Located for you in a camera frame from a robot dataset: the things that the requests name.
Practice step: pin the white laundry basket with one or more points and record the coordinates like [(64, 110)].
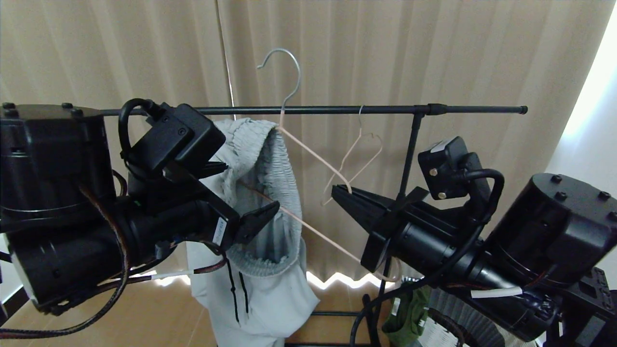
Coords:
[(462, 313)]

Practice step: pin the beige curtain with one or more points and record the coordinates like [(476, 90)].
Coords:
[(144, 58)]

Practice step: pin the pale grey shorts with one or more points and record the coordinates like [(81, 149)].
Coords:
[(260, 308)]

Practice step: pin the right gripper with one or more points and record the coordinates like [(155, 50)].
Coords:
[(424, 246)]

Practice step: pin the green garment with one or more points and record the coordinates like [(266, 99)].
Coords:
[(409, 313)]

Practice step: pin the pink clothes hanger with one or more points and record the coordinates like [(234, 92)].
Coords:
[(360, 123), (313, 157)]

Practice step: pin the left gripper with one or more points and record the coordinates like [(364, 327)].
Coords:
[(159, 231)]

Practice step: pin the black clothes rack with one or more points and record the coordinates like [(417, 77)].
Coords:
[(328, 110)]

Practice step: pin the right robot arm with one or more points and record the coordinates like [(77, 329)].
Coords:
[(554, 226)]

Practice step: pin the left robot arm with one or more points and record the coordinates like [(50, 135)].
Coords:
[(53, 159)]

